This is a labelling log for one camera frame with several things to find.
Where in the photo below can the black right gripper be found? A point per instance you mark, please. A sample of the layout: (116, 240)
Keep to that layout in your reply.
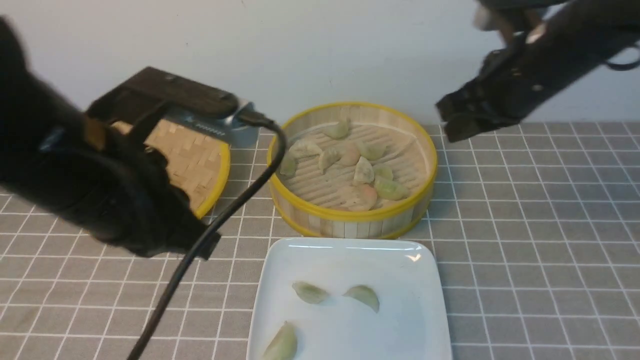
(494, 99)

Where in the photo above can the pale green steamed dumpling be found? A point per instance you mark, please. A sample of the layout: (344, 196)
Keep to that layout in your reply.
(284, 345)

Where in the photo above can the small green steamed dumpling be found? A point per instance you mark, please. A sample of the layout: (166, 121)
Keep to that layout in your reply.
(383, 171)

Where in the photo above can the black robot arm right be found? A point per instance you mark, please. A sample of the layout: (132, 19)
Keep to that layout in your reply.
(549, 45)

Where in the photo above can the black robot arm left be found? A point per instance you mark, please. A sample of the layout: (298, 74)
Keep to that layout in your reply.
(85, 171)

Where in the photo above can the green dumpling on plate right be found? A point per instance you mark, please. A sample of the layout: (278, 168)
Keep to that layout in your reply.
(365, 295)

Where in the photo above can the green dumpling on plate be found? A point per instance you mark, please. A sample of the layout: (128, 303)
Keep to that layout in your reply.
(365, 295)
(309, 293)

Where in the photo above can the white square plate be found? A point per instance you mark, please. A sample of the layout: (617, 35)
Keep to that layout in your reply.
(412, 320)

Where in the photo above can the green dumpling on plate left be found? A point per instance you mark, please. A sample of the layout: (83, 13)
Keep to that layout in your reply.
(309, 293)

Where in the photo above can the grey checked tablecloth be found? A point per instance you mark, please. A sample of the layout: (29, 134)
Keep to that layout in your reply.
(535, 230)

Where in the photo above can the green dumpling steamer upper right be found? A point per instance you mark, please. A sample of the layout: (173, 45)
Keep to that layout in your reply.
(371, 151)

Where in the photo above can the bright green dumpling steamer right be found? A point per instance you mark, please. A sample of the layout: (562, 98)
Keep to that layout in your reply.
(390, 190)

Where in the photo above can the white green dumpling steamer middle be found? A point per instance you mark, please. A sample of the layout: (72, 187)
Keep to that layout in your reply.
(364, 172)

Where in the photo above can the pinkish dumpling steamer centre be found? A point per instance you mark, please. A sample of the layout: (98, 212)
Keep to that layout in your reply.
(349, 154)

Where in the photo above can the bamboo steamer basket yellow rim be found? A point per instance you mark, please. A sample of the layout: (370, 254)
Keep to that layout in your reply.
(312, 203)

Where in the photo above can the green dumpling top of steamer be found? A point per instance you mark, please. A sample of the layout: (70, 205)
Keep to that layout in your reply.
(337, 131)

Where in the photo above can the pink dumpling steamer front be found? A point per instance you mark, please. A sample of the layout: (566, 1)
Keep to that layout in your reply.
(360, 198)

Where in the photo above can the pale green dumpling steamer centre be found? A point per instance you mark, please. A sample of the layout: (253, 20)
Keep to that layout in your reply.
(328, 157)

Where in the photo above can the white dumpling steamer left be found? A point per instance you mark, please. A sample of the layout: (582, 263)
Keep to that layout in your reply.
(304, 148)

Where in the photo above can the green dumpling steamer far left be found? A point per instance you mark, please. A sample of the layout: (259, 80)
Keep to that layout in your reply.
(288, 166)

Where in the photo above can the woven bamboo steamer lid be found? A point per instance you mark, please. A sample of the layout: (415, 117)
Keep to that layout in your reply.
(198, 164)

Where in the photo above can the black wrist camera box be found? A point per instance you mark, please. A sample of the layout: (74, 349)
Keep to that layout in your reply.
(153, 95)

